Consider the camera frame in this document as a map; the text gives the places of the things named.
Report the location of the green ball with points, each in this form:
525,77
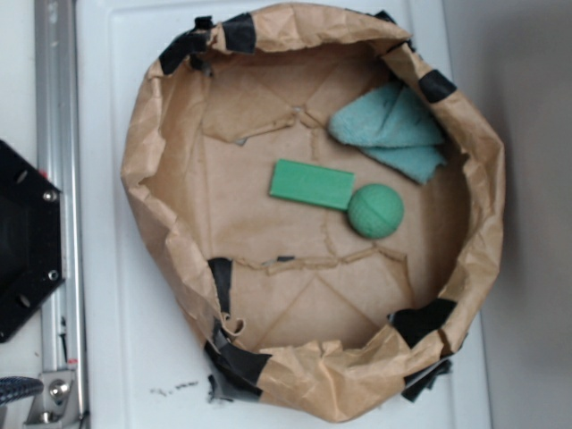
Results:
375,211

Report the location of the green rectangular block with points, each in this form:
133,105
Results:
312,184

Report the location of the brown paper bag bin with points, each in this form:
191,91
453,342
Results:
214,113

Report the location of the light blue folded cloth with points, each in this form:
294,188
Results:
394,127

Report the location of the white tray board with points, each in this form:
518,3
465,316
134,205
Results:
146,368

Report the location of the aluminium extrusion rail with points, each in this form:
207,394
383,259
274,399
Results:
63,315

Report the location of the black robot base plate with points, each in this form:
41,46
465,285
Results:
31,241

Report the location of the metal corner bracket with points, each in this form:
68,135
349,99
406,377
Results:
57,405

